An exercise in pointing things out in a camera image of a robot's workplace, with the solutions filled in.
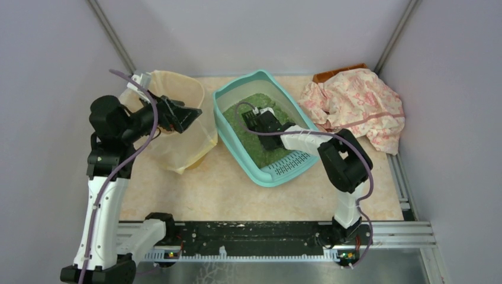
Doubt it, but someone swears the black litter scoop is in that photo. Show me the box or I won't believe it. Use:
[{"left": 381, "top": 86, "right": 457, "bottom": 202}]
[{"left": 242, "top": 111, "right": 261, "bottom": 132}]

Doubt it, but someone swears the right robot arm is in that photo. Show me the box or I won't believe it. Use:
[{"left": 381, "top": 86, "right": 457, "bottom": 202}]
[{"left": 242, "top": 108, "right": 373, "bottom": 246}]

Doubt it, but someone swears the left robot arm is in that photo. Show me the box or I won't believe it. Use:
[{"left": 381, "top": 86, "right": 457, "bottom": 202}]
[{"left": 60, "top": 95, "right": 202, "bottom": 283}]

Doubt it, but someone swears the teal litter box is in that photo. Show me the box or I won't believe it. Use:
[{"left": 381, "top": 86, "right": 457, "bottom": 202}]
[{"left": 213, "top": 70, "right": 320, "bottom": 188}]

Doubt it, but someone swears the brown wooden box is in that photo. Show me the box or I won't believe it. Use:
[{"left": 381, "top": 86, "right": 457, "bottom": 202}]
[{"left": 312, "top": 63, "right": 368, "bottom": 83}]

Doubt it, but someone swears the bin with beige bag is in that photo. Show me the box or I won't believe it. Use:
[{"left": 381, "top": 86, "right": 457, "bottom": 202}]
[{"left": 119, "top": 70, "right": 218, "bottom": 174}]

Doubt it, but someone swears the pink patterned cloth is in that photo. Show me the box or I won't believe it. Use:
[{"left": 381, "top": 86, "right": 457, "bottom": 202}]
[{"left": 298, "top": 68, "right": 405, "bottom": 155}]

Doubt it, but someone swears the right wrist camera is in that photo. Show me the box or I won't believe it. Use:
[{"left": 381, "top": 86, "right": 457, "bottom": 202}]
[{"left": 252, "top": 107, "right": 275, "bottom": 115}]

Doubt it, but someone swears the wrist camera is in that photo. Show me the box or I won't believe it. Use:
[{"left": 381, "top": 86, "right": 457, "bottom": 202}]
[
  {"left": 252, "top": 107, "right": 275, "bottom": 115},
  {"left": 127, "top": 72, "right": 152, "bottom": 95}
]

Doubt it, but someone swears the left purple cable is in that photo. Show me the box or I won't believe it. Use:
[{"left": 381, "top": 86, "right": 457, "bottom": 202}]
[{"left": 78, "top": 69, "right": 160, "bottom": 284}]

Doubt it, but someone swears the purple cable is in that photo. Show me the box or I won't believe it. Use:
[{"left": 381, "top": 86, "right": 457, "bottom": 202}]
[
  {"left": 78, "top": 69, "right": 160, "bottom": 284},
  {"left": 234, "top": 102, "right": 374, "bottom": 270}
]

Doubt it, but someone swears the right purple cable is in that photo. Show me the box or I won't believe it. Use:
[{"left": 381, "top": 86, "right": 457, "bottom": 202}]
[{"left": 234, "top": 102, "right": 374, "bottom": 270}]

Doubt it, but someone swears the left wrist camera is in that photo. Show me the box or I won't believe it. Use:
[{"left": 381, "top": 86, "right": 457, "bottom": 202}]
[{"left": 127, "top": 72, "right": 152, "bottom": 95}]

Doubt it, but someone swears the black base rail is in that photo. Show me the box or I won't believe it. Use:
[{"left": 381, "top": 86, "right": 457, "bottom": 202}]
[{"left": 117, "top": 220, "right": 437, "bottom": 263}]

